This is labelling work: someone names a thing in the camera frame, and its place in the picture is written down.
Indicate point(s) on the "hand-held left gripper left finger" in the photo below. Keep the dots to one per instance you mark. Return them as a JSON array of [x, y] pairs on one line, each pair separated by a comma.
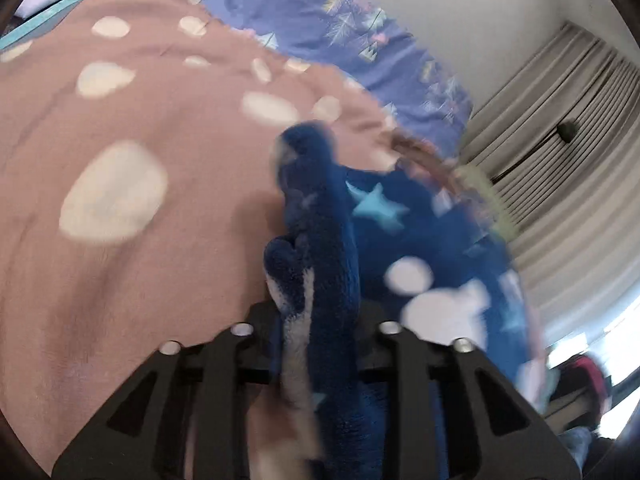
[[225, 360]]

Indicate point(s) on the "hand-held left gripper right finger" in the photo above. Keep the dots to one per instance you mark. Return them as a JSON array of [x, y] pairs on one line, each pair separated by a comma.
[[410, 360]]

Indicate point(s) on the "navy star-print fleece pajama top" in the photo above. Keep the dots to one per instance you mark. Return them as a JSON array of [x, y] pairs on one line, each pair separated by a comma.
[[380, 240]]

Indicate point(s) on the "folded floral clothes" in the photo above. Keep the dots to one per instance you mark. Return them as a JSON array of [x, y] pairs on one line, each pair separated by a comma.
[[425, 155]]

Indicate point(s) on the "green pillow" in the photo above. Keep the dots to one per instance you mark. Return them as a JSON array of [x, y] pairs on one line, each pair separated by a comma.
[[487, 195]]

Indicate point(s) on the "beige curtain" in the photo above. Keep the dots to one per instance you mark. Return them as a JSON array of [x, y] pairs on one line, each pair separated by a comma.
[[575, 210]]

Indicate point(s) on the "pink polka-dot blanket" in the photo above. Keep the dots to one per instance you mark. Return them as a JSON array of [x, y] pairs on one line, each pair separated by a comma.
[[150, 110]]

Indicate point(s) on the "black floor lamp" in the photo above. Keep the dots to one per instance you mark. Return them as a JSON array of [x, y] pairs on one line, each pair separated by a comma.
[[567, 132]]

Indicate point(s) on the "purple tree-print blanket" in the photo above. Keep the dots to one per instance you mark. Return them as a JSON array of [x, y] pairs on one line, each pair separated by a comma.
[[325, 25]]

